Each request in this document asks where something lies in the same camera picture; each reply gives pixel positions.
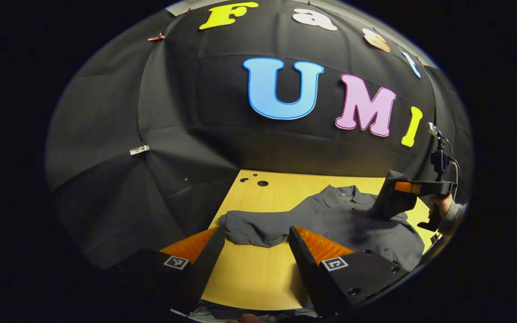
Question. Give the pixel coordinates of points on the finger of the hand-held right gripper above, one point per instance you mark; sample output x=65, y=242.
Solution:
x=406, y=187

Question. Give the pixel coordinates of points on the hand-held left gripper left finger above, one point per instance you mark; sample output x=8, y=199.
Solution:
x=207, y=269

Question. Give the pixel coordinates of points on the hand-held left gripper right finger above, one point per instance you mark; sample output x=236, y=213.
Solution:
x=305, y=269

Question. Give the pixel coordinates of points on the grey polo shirt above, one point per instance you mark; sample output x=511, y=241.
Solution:
x=330, y=215

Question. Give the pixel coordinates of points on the white backdrop clip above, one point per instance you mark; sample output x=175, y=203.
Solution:
x=139, y=150

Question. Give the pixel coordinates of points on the black backdrop cloth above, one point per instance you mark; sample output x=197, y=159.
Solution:
x=151, y=112

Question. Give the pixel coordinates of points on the copper backdrop clip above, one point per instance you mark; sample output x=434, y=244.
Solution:
x=156, y=37

